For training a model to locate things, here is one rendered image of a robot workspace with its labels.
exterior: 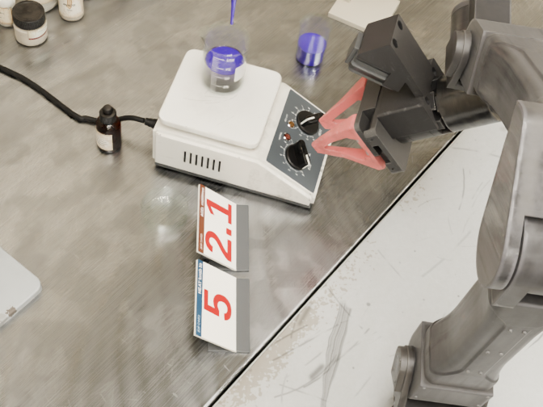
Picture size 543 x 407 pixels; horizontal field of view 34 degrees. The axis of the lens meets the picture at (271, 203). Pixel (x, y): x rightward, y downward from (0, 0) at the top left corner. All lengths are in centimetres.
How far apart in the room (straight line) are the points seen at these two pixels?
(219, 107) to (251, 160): 7
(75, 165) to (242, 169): 20
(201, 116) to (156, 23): 26
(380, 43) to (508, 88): 16
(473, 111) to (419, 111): 5
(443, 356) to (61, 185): 51
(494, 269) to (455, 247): 48
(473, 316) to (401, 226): 38
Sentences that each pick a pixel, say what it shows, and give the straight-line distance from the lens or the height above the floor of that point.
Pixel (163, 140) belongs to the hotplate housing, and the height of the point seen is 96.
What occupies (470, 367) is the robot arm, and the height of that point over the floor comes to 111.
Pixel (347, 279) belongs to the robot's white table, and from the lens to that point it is 102.
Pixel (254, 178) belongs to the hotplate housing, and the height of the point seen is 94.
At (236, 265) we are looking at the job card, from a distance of 100.
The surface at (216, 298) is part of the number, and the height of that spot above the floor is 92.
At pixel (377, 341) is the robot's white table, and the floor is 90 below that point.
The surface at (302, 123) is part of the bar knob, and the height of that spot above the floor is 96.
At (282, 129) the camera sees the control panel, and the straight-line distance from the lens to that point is 105.
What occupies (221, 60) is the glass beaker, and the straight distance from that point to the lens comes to 99.
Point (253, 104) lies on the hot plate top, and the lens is 103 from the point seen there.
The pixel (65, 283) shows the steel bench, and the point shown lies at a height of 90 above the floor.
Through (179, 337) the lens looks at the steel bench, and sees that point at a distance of 96.
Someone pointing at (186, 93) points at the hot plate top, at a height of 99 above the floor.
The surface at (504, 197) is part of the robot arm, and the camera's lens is 60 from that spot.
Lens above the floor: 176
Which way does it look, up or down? 55 degrees down
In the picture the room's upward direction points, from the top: 12 degrees clockwise
